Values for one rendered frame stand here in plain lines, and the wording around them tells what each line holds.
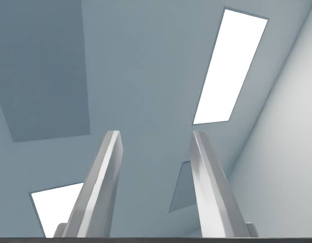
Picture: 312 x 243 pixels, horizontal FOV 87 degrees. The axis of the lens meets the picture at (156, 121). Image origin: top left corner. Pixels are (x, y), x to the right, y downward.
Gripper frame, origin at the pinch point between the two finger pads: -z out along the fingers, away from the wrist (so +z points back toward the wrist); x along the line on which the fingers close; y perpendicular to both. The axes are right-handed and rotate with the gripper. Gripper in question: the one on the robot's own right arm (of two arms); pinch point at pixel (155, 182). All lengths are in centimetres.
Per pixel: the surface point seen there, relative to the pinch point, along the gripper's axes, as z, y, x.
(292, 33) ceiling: -208, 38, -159
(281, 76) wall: -198, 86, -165
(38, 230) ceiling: -60, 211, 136
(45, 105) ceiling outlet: -101, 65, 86
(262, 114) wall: -188, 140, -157
